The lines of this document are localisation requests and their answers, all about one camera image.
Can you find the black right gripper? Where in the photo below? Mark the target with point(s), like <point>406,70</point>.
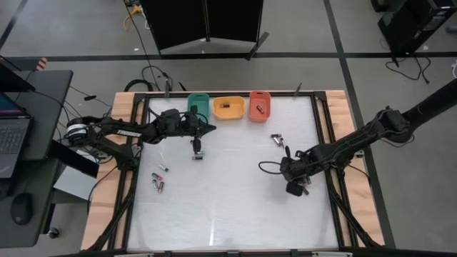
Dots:
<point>296,169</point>

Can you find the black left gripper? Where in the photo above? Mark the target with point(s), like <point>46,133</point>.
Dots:
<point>191,125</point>

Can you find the black copper-top battery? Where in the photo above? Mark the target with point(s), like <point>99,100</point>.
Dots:
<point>277,141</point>
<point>197,157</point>
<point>225,105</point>

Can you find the red black battery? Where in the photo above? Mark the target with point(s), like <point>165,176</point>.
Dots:
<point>260,109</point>
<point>157,176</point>
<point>161,187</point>

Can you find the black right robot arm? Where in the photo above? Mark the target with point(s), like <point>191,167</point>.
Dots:
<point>342,148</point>

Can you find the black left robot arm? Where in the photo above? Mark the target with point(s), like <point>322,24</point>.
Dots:
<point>128,133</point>

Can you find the yellow plastic bin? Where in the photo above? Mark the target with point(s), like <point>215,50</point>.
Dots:
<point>218,113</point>

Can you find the teal plastic bin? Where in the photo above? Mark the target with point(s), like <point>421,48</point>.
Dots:
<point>204,101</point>

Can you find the orange plastic bin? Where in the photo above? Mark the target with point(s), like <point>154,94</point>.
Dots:
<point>254,98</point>

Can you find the wooden base board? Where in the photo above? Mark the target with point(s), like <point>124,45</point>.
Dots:
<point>121,103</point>

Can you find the white light bar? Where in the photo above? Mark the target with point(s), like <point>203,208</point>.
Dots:
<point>135,255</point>
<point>332,254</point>

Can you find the black folding screen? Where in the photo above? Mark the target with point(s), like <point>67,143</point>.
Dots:
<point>178,21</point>

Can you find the grey flat panel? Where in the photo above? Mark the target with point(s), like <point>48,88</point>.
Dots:
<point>73,185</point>

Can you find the dark grey desk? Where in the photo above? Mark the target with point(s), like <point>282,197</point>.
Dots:
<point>50,107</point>

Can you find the black cylindrical tube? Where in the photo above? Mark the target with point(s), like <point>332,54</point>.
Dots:
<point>435,100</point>

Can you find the red white striped marker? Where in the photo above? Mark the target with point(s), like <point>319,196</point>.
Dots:
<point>42,63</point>

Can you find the black caster wheel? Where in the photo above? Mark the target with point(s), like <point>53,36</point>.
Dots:
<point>53,232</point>

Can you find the open dark laptop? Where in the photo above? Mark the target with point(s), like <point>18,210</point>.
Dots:
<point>12,142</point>

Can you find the black equipment cart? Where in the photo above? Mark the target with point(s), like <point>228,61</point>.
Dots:
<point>410,25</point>

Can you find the black computer mouse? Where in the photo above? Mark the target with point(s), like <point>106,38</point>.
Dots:
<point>21,208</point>

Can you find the black flat monitor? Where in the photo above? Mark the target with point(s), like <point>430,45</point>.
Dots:
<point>10,80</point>

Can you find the grey metal bracket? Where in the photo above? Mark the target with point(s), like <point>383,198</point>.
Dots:
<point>167,89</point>
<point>298,89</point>

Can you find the black aluminium table frame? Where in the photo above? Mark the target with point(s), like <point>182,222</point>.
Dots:
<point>140,97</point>

